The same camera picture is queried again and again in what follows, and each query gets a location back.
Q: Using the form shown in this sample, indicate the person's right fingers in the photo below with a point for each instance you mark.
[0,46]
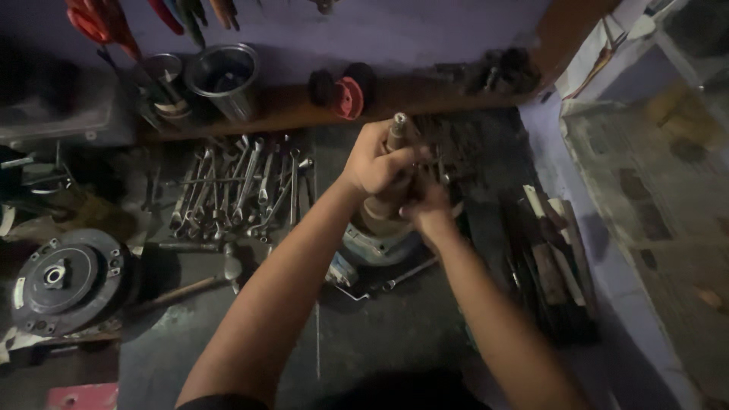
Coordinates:
[418,205]

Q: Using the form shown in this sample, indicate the grey motor housing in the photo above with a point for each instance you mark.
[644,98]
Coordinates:
[370,250]

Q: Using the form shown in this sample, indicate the person's right hand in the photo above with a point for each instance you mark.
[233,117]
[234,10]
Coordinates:
[430,209]

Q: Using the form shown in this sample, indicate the black round clutch disc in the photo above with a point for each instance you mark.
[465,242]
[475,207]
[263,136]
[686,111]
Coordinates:
[71,282]

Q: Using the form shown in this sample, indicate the heap of machine parts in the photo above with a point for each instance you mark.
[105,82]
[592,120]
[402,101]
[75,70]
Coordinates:
[40,193]

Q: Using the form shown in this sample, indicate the red and black spool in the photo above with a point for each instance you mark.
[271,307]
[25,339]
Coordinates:
[344,91]

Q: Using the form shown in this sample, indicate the small steel cup with tools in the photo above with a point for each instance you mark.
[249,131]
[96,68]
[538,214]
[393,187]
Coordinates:
[165,85]

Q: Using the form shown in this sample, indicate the single steel spanner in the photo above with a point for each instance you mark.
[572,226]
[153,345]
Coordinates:
[407,274]

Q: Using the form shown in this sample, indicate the grey metal case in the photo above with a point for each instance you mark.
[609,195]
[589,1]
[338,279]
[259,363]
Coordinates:
[57,108]

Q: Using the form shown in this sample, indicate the red box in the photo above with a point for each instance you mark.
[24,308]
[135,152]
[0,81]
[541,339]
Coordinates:
[82,397]

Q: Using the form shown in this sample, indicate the heap of files and bars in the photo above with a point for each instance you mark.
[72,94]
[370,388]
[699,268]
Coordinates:
[552,267]

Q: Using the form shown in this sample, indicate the person's left hand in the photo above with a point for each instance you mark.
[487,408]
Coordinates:
[373,162]

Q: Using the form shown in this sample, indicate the person's left fingers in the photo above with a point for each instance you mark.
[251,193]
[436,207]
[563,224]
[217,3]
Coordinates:
[407,158]

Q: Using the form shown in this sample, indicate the hanging screwdrivers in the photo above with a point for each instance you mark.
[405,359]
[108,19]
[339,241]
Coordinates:
[193,14]

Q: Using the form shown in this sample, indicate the pile of steel wrenches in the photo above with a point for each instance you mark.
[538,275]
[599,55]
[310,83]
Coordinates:
[239,188]

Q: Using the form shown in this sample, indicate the heap of dark metal parts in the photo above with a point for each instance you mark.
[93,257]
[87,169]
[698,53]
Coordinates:
[495,71]

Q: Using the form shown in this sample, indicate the brown motor rotor shaft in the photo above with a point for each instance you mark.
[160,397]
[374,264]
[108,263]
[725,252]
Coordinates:
[390,188]

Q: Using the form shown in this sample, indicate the wooden shelf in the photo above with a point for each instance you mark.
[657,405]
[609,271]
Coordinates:
[341,105]

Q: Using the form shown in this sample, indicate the large steel cup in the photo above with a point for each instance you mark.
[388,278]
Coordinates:
[225,79]

